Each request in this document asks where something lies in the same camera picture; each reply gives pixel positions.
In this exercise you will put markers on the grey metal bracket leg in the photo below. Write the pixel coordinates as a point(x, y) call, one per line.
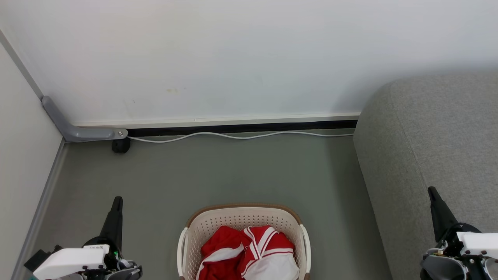
point(85, 133)

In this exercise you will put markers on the black caster wheel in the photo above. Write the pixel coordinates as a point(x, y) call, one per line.
point(120, 146)

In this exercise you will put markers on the cream perforated laundry basket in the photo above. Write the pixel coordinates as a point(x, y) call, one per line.
point(233, 219)

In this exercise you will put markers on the red and white garment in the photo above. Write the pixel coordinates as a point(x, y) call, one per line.
point(221, 243)

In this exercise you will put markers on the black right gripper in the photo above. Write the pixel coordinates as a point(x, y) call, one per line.
point(443, 266)

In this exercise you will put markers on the grey fabric sofa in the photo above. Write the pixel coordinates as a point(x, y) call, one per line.
point(428, 136)

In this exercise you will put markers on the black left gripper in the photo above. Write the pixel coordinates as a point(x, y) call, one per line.
point(124, 270)

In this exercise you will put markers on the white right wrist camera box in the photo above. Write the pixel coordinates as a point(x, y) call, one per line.
point(480, 243)

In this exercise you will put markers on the grey partition frame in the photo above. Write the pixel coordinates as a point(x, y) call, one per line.
point(39, 210)

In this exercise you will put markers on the white baseboard strip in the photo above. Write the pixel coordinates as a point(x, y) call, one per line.
point(233, 121)

